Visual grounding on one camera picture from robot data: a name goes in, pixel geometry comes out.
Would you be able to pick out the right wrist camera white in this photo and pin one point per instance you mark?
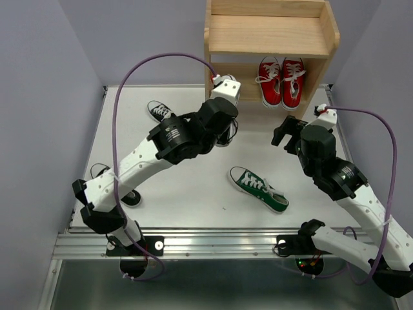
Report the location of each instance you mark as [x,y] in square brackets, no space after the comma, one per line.
[325,117]

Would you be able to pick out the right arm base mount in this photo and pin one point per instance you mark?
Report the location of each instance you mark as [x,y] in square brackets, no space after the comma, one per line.
[309,259]

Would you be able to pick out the green sneaker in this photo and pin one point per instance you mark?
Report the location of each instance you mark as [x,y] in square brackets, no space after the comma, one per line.
[228,135]
[249,183]

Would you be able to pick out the wooden shoe shelf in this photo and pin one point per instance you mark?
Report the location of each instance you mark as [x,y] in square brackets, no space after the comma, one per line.
[301,29]

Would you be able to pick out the red sneaker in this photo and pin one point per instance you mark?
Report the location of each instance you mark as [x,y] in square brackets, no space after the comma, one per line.
[269,80]
[293,75]

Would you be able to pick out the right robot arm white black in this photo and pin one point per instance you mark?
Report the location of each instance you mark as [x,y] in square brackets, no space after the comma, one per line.
[389,259]

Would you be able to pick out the black sneaker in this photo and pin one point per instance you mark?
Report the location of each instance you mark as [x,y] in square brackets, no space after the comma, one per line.
[159,111]
[132,199]

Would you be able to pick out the black sneaker far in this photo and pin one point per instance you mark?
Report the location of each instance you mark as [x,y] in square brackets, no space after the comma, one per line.
[159,111]

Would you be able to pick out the aluminium rail front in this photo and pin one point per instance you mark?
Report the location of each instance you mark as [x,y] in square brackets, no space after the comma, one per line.
[179,244]

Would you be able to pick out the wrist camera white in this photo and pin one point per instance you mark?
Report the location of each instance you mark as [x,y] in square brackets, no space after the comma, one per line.
[325,117]
[226,87]

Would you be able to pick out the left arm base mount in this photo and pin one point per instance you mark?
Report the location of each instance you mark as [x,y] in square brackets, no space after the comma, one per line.
[137,265]

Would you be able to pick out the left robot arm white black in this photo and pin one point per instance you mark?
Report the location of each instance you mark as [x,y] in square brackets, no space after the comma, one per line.
[174,139]

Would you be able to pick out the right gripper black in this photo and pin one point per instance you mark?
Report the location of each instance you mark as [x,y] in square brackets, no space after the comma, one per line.
[292,126]

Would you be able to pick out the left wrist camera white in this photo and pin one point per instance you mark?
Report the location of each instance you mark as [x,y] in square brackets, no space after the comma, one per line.
[226,87]

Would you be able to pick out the black sneaker near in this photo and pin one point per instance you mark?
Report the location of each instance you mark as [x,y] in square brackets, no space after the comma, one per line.
[132,199]

